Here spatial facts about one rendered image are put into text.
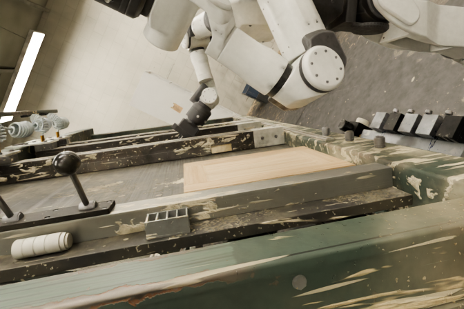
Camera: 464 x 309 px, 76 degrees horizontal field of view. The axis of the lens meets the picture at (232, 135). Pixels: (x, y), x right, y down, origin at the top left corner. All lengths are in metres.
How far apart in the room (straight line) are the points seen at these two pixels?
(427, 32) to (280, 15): 0.53
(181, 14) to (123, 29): 5.84
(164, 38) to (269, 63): 0.18
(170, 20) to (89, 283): 0.38
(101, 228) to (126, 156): 0.62
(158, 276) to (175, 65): 5.90
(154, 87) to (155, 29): 4.28
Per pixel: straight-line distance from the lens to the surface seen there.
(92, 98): 6.50
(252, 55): 0.50
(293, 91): 0.51
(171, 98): 4.77
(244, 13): 0.74
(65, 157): 0.50
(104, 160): 1.18
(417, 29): 0.98
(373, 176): 0.64
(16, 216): 0.62
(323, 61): 0.52
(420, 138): 0.90
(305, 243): 0.34
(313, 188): 0.58
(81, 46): 6.53
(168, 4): 0.50
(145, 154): 1.15
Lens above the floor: 1.32
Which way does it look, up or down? 11 degrees down
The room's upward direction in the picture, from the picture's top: 65 degrees counter-clockwise
